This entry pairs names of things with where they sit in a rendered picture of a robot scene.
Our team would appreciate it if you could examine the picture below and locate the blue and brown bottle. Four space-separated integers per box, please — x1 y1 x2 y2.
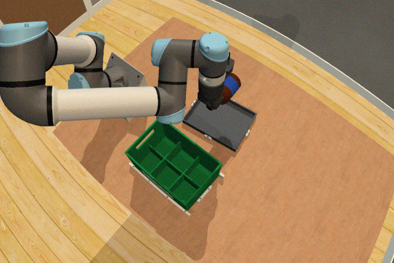
221 73 241 105

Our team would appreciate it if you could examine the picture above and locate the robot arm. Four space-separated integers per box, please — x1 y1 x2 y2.
0 21 229 126

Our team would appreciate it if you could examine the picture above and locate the green crate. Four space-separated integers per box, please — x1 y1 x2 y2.
125 119 222 211

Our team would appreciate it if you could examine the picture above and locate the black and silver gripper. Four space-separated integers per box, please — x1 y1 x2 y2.
198 52 235 110

